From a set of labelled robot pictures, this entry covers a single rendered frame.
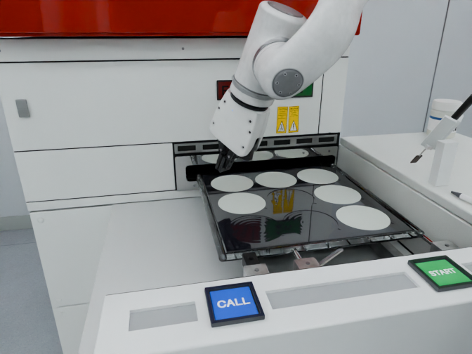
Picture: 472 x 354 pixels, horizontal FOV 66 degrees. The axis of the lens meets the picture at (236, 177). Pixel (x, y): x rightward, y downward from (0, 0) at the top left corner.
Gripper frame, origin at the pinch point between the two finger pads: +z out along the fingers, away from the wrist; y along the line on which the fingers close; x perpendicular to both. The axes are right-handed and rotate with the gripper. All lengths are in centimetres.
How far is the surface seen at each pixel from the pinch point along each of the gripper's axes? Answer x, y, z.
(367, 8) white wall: 201, -64, -11
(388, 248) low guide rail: 10.6, 34.7, -1.8
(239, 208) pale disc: -2.4, 8.7, 4.9
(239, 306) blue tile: -29.8, 26.5, -10.6
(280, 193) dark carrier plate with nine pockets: 9.2, 10.9, 3.9
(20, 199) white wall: 20, -145, 152
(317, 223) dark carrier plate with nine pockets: 2.5, 22.4, -1.4
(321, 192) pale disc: 15.6, 16.9, 1.1
